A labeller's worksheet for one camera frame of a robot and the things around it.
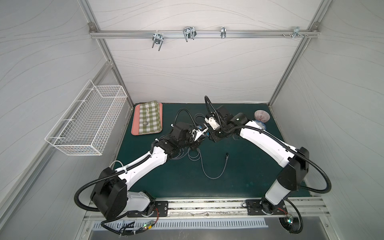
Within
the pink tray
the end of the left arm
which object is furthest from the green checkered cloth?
the end of the left arm

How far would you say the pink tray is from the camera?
1.04m

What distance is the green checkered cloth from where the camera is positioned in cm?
106

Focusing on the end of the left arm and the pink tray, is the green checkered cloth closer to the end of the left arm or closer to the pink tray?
the pink tray
